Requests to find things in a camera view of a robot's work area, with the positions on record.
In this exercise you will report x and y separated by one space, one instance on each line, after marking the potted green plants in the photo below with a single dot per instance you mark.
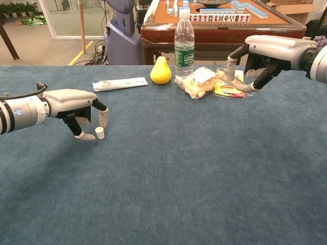
18 8

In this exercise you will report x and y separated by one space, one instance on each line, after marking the clear water bottle green label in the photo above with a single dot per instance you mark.
184 38

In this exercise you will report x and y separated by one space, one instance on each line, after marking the cardboard box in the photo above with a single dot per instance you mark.
301 12

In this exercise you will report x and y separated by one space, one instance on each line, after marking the black table leg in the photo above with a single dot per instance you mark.
9 42

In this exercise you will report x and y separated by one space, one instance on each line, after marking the green bag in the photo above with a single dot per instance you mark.
33 21

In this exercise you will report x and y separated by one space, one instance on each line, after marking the black tripod stand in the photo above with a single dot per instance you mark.
318 25

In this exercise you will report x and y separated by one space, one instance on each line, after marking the wooden pole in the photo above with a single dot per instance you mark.
82 25

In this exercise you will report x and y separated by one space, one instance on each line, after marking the white framed glass partition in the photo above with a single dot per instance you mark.
51 25

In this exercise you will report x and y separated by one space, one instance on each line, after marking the scattered standing mahjong tiles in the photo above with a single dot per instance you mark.
175 7

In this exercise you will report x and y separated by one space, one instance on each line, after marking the clear glass test tube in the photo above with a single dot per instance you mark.
221 73

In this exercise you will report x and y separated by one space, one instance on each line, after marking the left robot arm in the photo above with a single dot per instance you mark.
23 114

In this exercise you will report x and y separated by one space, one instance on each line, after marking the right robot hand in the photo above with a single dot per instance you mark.
276 51

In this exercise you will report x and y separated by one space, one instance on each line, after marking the short blue mahjong tile row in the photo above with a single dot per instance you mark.
217 11

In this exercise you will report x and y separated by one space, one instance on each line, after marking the white toothpaste tube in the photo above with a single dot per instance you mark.
120 84

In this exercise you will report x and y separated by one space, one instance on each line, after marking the blue table mat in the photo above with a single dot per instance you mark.
153 191

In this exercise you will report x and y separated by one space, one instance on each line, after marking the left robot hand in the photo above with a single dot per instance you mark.
69 99

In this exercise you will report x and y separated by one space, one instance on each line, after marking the long diagonal blue tile row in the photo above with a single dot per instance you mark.
256 10

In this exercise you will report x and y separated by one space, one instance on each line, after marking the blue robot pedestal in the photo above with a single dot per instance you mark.
122 46

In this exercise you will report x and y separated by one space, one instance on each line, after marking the brown mahjong table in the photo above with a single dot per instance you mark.
204 33

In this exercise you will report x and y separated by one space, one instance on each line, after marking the white plastic sheet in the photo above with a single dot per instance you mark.
150 12

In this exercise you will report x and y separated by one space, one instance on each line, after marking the white rubber stopper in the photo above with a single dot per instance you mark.
100 133

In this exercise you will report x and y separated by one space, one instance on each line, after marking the bagged bread snack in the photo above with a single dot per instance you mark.
199 83

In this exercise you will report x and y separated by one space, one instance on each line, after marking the blue mahjong tile stack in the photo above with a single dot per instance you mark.
238 5

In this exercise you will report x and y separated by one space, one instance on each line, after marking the upright mahjong tile row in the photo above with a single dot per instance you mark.
219 18

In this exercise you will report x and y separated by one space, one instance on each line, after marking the yellow pear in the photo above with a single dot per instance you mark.
161 74

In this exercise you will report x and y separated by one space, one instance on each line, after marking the razor in yellow blister pack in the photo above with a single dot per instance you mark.
227 92

